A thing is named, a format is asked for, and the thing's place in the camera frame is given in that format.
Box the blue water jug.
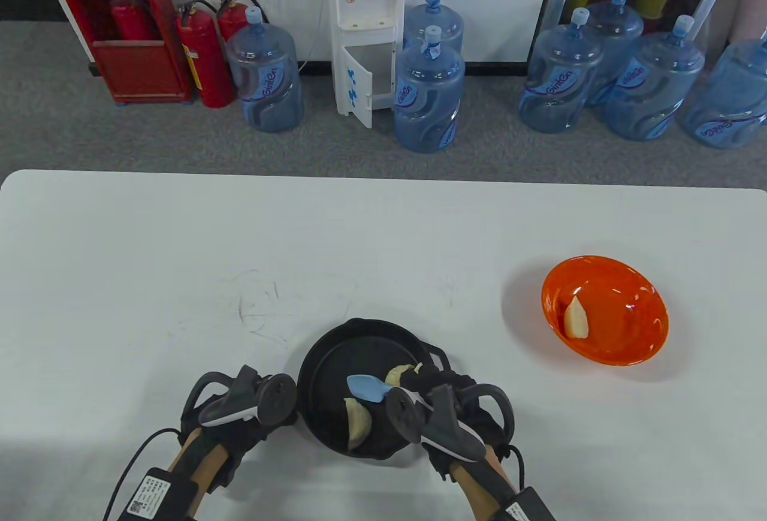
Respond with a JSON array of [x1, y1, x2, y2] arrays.
[[226, 7, 304, 134], [518, 7, 606, 134], [584, 0, 645, 108], [602, 14, 706, 142], [394, 25, 466, 154], [677, 23, 767, 150], [403, 0, 465, 54]]

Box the white cable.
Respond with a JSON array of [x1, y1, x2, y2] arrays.
[[264, 0, 330, 75]]

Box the black grey hand controller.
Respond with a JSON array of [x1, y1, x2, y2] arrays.
[[181, 364, 299, 427], [385, 383, 516, 463]]

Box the short red fire extinguisher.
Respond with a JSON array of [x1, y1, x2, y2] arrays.
[[215, 0, 269, 45]]

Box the white water dispenser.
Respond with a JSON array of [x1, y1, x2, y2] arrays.
[[331, 0, 405, 129]]

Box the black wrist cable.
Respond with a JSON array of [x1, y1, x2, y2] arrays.
[[506, 445, 528, 489], [105, 428, 180, 521]]

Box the red fire extinguisher cabinet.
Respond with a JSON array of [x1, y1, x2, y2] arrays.
[[49, 0, 195, 105]]

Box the person's right forearm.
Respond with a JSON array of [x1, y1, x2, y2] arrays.
[[449, 446, 516, 521]]

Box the blue dessert shovel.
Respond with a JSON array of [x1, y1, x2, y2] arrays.
[[346, 374, 399, 405]]

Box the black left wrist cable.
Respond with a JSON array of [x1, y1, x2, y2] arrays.
[[105, 428, 180, 521]]

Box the red extinguisher inside cabinet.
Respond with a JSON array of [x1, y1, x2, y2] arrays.
[[110, 0, 158, 42]]

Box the tall red fire extinguisher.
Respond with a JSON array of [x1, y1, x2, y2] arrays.
[[175, 0, 235, 109]]

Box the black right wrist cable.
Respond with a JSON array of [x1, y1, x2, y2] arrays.
[[506, 445, 528, 489]]

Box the black grey right hand controller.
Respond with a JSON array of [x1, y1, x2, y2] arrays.
[[385, 383, 516, 463]]

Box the black wrist sensor box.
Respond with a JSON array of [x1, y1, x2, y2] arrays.
[[123, 467, 200, 521], [497, 487, 558, 521]]

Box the black frying pan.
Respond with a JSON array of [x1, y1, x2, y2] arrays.
[[297, 318, 454, 460]]

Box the black left wrist sensor box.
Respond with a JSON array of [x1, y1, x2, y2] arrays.
[[123, 467, 200, 521]]

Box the person's right hand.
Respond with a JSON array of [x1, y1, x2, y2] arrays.
[[392, 365, 514, 483]]

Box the black grey left hand controller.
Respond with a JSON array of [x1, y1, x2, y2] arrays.
[[181, 364, 299, 427]]

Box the black right wrist sensor box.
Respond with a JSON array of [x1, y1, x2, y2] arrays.
[[497, 487, 558, 521]]

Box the person's left hand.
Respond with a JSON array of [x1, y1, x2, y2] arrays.
[[179, 374, 300, 490]]

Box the orange plastic bowl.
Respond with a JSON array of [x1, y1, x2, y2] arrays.
[[541, 255, 669, 367]]

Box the person's left forearm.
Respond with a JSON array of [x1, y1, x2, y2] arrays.
[[165, 430, 228, 495]]

